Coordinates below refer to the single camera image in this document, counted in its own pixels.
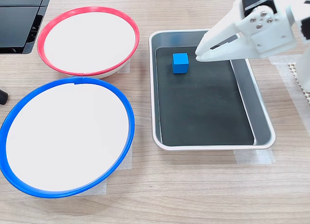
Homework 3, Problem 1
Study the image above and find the blue cube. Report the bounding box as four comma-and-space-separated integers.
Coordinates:
172, 53, 189, 74

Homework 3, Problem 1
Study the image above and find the steel tray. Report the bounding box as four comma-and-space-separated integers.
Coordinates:
148, 29, 277, 151

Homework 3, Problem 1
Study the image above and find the black tray mat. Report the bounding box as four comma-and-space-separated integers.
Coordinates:
155, 46, 255, 146

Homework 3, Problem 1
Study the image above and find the pale perforated plate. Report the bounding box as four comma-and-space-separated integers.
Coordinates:
287, 61, 310, 104

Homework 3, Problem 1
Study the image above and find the translucent film sheet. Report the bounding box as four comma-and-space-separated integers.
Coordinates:
268, 54, 310, 132

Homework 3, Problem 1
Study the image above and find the translucent tape strip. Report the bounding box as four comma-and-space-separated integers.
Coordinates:
233, 148, 276, 165

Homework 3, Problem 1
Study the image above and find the red-rimmed white plate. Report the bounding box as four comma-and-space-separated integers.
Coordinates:
37, 6, 140, 79

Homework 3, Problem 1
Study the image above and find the blue-rimmed white plate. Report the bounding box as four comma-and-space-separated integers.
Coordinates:
0, 76, 135, 199

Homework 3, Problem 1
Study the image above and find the black device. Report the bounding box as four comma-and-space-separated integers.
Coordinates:
0, 0, 53, 55

